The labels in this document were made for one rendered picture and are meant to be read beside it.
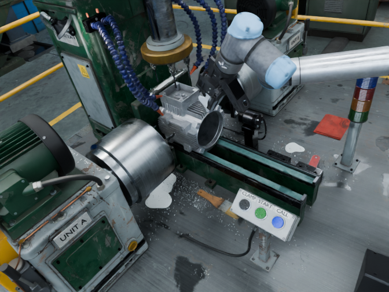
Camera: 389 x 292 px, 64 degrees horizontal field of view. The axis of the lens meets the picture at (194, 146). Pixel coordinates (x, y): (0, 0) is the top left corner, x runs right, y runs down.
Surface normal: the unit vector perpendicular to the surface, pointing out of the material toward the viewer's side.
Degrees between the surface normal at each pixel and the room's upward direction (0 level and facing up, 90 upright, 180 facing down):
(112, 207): 90
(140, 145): 36
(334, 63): 45
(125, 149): 28
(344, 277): 0
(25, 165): 68
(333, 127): 2
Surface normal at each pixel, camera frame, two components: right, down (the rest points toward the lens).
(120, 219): 0.76, 0.34
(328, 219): -0.15, -0.74
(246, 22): 0.26, -0.47
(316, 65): -0.26, -0.05
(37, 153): 0.59, -0.06
